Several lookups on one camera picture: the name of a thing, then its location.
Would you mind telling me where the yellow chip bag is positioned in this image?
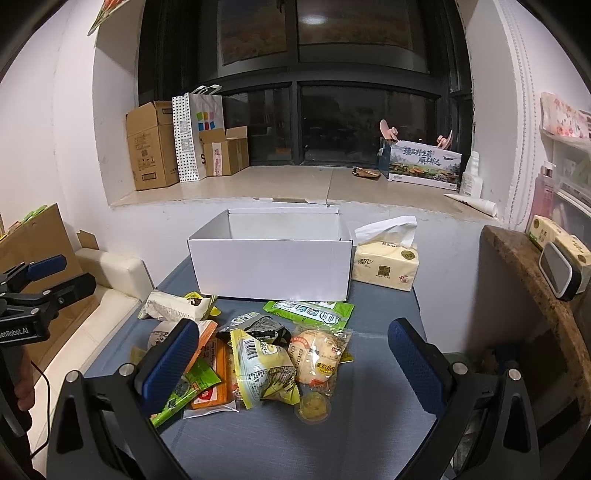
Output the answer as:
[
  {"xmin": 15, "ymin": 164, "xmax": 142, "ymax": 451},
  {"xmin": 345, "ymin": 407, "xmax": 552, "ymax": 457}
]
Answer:
[{"xmin": 230, "ymin": 330, "xmax": 301, "ymax": 409}]

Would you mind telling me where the small open cardboard box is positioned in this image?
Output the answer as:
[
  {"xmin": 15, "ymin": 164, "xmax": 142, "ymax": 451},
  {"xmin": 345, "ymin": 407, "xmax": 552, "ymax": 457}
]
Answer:
[{"xmin": 199, "ymin": 126, "xmax": 249, "ymax": 177}]

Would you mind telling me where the cream sofa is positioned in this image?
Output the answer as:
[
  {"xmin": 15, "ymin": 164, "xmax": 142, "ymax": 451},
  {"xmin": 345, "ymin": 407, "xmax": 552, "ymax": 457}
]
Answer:
[{"xmin": 28, "ymin": 248, "xmax": 153, "ymax": 473}]

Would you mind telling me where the green snack packet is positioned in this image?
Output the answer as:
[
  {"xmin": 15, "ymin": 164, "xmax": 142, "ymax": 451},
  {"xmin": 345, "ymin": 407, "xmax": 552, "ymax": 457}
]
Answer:
[{"xmin": 263, "ymin": 300, "xmax": 355, "ymax": 331}]

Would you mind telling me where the white dotted paper bag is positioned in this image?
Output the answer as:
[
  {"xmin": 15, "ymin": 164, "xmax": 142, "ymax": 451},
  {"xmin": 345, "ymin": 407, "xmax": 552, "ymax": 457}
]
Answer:
[{"xmin": 171, "ymin": 84, "xmax": 224, "ymax": 182}]

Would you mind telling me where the printed landscape gift box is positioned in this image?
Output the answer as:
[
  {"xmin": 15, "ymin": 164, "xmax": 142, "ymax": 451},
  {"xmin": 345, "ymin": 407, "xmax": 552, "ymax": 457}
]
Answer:
[{"xmin": 386, "ymin": 140, "xmax": 462, "ymax": 191}]

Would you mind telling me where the large brown cardboard box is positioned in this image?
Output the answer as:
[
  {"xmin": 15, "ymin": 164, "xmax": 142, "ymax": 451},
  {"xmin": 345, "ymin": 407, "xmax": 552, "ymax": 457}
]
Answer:
[{"xmin": 125, "ymin": 101, "xmax": 179, "ymax": 191}]

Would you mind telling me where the green seaweed packet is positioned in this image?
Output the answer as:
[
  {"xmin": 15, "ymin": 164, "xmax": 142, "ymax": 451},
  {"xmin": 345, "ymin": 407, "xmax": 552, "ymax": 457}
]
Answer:
[{"xmin": 150, "ymin": 359, "xmax": 221, "ymax": 428}]

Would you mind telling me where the white cardboard box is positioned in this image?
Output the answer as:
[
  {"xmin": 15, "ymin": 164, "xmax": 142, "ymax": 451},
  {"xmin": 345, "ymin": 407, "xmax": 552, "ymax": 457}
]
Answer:
[{"xmin": 187, "ymin": 203, "xmax": 353, "ymax": 301}]

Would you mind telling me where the yellow tissue pack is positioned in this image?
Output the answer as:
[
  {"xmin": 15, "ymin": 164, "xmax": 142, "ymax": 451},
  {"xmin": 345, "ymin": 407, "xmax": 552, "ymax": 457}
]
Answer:
[{"xmin": 352, "ymin": 216, "xmax": 420, "ymax": 292}]

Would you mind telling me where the tea box on shelf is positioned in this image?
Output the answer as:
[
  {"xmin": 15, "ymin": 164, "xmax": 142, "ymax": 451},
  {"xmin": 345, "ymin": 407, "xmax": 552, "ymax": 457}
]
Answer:
[{"xmin": 528, "ymin": 215, "xmax": 590, "ymax": 268}]

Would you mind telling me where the wooden side shelf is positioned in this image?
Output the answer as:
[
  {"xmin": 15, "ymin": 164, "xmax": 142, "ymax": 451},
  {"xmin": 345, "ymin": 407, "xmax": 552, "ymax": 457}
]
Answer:
[{"xmin": 481, "ymin": 225, "xmax": 590, "ymax": 417}]

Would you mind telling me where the person's left hand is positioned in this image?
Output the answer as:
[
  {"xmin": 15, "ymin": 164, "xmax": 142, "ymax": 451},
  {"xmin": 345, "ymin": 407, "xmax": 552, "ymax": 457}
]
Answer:
[{"xmin": 14, "ymin": 361, "xmax": 35, "ymax": 412}]

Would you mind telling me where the brown cardboard sheet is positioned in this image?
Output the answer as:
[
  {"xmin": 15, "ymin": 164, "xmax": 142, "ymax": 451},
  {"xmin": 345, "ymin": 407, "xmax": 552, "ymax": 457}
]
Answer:
[{"xmin": 0, "ymin": 204, "xmax": 99, "ymax": 370}]

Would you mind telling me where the white small device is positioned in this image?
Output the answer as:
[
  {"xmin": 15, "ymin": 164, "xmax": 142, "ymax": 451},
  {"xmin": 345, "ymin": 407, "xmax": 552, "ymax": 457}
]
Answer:
[{"xmin": 538, "ymin": 241, "xmax": 586, "ymax": 301}]

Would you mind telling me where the white wrapped snack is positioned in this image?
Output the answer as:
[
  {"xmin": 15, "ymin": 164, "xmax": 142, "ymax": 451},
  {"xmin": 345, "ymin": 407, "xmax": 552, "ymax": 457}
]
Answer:
[{"xmin": 137, "ymin": 290, "xmax": 211, "ymax": 322}]

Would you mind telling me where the white spray bottle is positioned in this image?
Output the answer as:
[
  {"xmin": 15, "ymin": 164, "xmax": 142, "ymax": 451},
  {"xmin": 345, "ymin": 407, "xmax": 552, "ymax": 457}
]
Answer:
[{"xmin": 460, "ymin": 151, "xmax": 483, "ymax": 198}]

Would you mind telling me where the orange snack pack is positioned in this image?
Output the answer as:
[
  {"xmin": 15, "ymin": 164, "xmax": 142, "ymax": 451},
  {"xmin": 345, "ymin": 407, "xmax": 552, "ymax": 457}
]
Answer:
[{"xmin": 183, "ymin": 334, "xmax": 239, "ymax": 419}]

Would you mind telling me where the dark blue gift bag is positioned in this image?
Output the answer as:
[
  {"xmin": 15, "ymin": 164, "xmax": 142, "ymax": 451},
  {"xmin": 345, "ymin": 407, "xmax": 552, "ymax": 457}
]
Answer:
[{"xmin": 377, "ymin": 138, "xmax": 392, "ymax": 179}]

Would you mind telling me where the round bread snack pack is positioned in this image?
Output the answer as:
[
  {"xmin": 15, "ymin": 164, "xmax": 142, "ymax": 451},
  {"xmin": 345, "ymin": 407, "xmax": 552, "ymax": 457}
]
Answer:
[{"xmin": 287, "ymin": 325, "xmax": 353, "ymax": 397}]

